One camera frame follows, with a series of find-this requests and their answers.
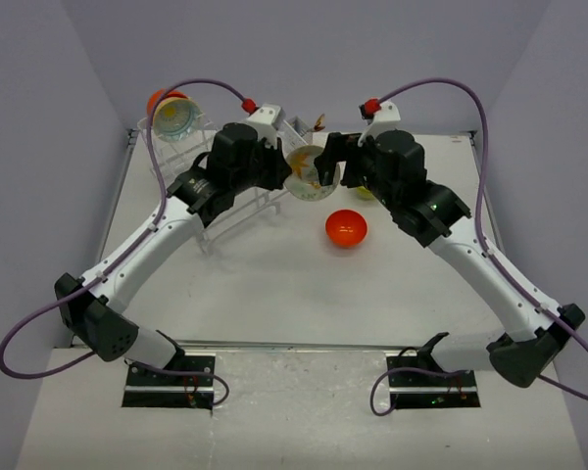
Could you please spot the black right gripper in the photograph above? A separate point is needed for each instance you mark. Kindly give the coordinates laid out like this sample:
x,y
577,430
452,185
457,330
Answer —
x,y
340,148

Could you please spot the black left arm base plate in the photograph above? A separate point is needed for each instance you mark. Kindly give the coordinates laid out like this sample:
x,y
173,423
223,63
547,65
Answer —
x,y
146,389

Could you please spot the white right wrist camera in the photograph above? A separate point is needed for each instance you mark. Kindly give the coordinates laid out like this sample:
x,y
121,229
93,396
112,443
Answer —
x,y
380,117

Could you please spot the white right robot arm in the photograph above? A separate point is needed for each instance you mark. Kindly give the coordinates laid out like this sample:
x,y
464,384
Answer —
x,y
536,327

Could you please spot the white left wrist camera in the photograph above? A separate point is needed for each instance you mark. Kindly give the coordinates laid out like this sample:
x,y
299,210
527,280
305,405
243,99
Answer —
x,y
266,120

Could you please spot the grey cutlery holder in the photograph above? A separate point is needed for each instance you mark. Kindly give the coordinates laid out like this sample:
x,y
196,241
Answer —
x,y
297,133

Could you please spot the brown wooden spoon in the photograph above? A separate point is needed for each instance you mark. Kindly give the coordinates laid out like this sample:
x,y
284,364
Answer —
x,y
319,124

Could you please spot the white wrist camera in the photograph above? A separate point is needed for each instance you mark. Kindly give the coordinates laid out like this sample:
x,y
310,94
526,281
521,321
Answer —
x,y
380,117
266,120

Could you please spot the white wire dish rack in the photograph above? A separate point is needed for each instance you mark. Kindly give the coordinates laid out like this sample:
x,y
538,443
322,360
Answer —
x,y
187,206

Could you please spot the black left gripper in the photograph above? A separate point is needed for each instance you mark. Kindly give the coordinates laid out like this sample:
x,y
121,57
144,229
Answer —
x,y
280,168

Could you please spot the patterned beige bowl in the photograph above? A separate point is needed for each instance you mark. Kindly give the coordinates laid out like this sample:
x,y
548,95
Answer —
x,y
303,182

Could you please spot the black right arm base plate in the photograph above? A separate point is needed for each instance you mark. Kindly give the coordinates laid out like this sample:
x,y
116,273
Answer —
x,y
409,390

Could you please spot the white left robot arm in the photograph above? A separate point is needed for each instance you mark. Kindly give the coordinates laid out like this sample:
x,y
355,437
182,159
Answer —
x,y
92,307

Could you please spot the orange bowl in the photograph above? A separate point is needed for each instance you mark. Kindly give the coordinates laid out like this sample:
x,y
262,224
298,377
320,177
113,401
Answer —
x,y
346,228
155,97

